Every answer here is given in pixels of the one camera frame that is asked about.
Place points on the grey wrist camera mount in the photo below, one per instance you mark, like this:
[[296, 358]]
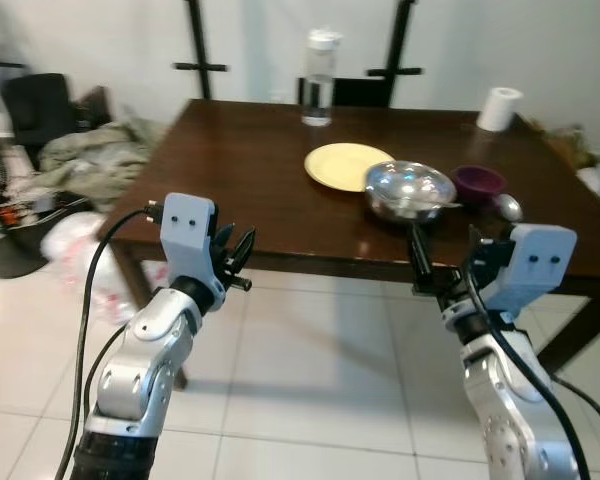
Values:
[[535, 262], [188, 225]]

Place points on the purple bowl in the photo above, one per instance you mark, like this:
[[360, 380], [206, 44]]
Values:
[[480, 183]]

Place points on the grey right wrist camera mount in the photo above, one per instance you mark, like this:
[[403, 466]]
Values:
[[535, 262]]

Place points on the black chair backrest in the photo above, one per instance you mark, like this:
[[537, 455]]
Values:
[[365, 92]]

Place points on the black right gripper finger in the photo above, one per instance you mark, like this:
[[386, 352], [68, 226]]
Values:
[[420, 256], [476, 237]]

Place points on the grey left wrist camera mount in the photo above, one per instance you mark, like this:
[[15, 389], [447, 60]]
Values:
[[188, 225]]

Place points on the clear water bottle white lid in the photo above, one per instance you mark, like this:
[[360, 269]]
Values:
[[318, 85]]

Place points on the black office chair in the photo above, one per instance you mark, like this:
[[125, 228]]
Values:
[[35, 105]]

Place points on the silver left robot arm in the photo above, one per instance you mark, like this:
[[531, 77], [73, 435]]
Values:
[[140, 360]]

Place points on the brown bag heap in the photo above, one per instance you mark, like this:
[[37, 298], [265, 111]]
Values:
[[580, 155]]

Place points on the black stand pole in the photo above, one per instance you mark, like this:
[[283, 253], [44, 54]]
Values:
[[197, 45], [398, 45]]

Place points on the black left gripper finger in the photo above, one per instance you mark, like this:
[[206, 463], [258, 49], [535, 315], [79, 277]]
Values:
[[223, 246], [244, 250]]

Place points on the yellow plate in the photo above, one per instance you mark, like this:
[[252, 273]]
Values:
[[338, 165]]

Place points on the dark brown wooden table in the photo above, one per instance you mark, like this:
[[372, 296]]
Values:
[[260, 185]]

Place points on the olive green cloth heap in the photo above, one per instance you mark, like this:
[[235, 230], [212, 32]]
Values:
[[95, 160]]

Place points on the shiny steel bowl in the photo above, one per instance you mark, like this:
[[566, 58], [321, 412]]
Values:
[[410, 188]]

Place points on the white paper roll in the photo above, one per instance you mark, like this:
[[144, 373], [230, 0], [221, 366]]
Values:
[[500, 108]]

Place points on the silver spoon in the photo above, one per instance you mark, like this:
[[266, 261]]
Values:
[[507, 207]]

